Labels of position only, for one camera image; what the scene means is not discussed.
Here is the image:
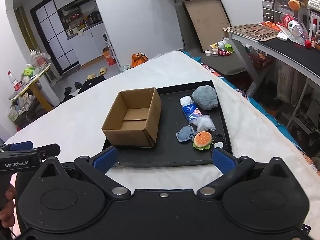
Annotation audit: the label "grey desk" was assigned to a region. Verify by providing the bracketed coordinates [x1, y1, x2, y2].
[225, 32, 319, 134]

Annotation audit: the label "grey drawer organizer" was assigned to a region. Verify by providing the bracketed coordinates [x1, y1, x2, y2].
[262, 0, 292, 23]

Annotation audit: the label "white towel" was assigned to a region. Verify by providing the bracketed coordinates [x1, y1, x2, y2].
[180, 96, 193, 107]

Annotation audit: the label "black tray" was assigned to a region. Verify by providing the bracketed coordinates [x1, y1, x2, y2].
[103, 80, 233, 168]

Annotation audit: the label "grey fluffy plush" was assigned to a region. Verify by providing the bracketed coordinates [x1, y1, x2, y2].
[191, 85, 219, 110]

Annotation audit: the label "orange bag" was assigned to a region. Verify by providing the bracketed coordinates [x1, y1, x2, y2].
[131, 53, 149, 68]

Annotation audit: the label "burger toy on desk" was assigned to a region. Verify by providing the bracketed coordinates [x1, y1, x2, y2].
[288, 0, 306, 11]

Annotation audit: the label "green tissue box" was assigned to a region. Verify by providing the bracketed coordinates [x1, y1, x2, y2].
[23, 68, 34, 77]

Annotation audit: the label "black laptop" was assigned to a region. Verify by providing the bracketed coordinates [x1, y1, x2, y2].
[78, 75, 105, 94]

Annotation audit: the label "large brown board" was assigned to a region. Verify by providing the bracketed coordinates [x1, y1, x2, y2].
[182, 0, 231, 51]

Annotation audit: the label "black framed glass door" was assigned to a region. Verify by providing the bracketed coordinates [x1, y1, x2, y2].
[30, 0, 79, 75]

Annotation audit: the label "patterned brown mat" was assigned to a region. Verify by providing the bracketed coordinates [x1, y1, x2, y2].
[223, 23, 279, 42]

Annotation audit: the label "orange carton box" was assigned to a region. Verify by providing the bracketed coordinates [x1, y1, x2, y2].
[103, 47, 116, 66]

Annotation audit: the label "hamburger plush toy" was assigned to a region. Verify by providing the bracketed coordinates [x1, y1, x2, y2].
[193, 131, 213, 150]

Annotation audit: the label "red basket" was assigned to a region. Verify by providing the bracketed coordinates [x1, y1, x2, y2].
[248, 52, 273, 72]

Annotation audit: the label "brown cardboard box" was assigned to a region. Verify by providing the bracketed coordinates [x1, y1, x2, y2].
[101, 88, 162, 147]

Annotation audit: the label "person's left hand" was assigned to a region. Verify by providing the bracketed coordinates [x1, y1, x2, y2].
[1, 184, 17, 228]

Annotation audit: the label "blue tissue pack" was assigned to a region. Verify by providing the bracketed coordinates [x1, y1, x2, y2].
[182, 103, 202, 124]

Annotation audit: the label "red small toys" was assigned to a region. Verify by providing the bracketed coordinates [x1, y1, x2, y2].
[219, 49, 231, 56]

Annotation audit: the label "green cup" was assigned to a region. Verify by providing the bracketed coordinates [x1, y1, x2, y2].
[225, 43, 234, 54]

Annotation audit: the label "red label water bottle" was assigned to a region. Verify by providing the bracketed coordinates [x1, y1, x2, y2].
[8, 71, 21, 92]

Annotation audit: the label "yellow side table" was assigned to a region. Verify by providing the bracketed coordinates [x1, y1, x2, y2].
[10, 63, 53, 112]

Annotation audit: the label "plastic bottle on desk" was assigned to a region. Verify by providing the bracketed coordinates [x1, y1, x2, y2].
[280, 13, 308, 40]

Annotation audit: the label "white label can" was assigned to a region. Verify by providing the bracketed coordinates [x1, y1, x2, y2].
[210, 40, 228, 50]

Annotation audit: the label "clear plastic bag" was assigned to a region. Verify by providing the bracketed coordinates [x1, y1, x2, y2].
[193, 115, 216, 132]

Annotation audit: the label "yellow slipper pair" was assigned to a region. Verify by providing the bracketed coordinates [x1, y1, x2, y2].
[87, 67, 107, 80]

